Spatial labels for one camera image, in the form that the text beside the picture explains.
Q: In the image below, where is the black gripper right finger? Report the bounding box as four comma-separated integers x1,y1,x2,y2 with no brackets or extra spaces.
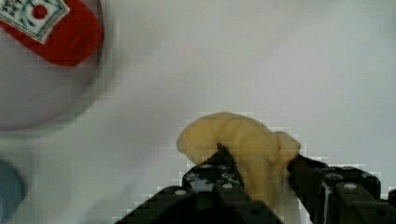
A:
288,155,396,224

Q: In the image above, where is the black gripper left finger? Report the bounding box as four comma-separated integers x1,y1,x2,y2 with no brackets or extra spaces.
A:
115,145,283,224

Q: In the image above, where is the peeled plush banana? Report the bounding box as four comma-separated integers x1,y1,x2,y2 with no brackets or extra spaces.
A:
177,112,301,208

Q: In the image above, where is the small blue bowl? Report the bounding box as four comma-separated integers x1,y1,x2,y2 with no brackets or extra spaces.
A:
0,161,25,224

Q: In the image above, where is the grey round plate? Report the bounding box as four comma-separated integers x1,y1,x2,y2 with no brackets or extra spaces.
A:
1,0,105,132

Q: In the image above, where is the red plush ketchup bottle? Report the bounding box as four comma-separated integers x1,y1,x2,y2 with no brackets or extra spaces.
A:
1,0,103,66

